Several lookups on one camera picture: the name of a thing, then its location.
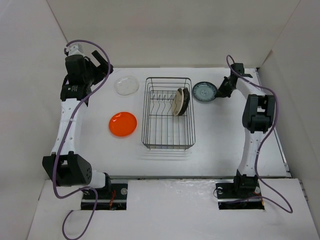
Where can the clear glass plate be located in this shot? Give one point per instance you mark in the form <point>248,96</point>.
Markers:
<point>126,85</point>

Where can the blue patterned ceramic plate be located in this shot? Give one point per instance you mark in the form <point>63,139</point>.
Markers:
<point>204,91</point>

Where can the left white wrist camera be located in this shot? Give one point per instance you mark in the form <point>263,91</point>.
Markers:
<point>75,49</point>

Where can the grey wire dish rack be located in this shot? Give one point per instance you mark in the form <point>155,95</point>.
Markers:
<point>160,128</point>

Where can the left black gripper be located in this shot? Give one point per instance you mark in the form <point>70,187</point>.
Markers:
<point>101,71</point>

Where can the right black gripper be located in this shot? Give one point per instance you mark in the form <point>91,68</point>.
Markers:
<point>222,93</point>

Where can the orange plate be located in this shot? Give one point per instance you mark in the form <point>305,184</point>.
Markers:
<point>122,124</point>

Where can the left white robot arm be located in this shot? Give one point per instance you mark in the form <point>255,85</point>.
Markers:
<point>65,166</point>

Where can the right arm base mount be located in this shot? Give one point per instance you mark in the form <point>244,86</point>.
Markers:
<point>243,199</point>

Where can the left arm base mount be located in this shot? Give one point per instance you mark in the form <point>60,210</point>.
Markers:
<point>115,200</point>

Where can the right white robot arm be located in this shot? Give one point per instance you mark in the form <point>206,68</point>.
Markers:
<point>257,119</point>

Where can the cream and black plate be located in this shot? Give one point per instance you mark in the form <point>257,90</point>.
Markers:
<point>178,102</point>

